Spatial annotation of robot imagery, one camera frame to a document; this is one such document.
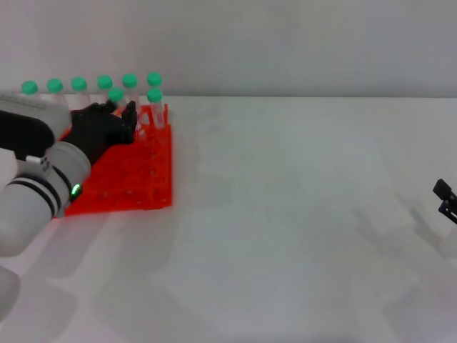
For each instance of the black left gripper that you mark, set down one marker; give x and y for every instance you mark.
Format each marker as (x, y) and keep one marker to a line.
(100, 132)

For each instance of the orange plastic test tube rack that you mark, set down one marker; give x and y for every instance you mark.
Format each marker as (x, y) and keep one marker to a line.
(143, 171)

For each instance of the green-capped clear test tube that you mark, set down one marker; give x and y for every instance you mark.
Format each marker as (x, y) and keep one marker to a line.
(154, 95)
(54, 85)
(116, 94)
(154, 78)
(78, 84)
(104, 81)
(29, 87)
(129, 80)

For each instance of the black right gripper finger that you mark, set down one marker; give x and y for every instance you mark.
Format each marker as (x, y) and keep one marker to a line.
(445, 189)

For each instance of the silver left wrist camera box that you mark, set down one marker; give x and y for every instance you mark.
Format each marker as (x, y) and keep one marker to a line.
(32, 103)

